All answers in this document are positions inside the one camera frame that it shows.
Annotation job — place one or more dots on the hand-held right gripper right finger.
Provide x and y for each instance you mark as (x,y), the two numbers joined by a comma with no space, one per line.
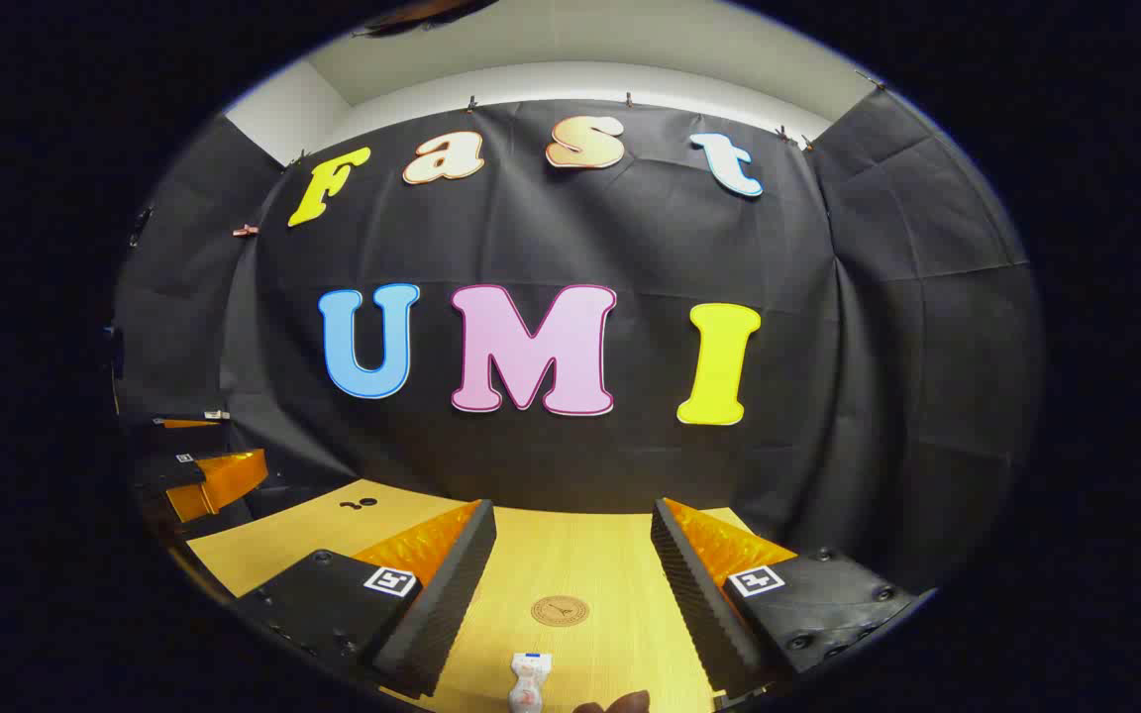
(699,604)

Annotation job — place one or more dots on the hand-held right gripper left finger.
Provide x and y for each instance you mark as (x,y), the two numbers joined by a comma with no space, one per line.
(442,604)

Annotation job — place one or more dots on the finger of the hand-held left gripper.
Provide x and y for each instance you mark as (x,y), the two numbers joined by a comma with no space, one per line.
(184,423)
(224,475)

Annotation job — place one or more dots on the white toothpaste tube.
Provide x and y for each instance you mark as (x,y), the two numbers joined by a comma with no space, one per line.
(529,681)

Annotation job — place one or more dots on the round brown coaster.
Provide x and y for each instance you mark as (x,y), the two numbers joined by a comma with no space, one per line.
(560,611)

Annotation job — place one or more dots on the wooden desktop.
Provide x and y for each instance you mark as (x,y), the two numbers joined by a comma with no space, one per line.
(590,564)

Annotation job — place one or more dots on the black backdrop cloth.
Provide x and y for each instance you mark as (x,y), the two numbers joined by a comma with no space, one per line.
(630,248)

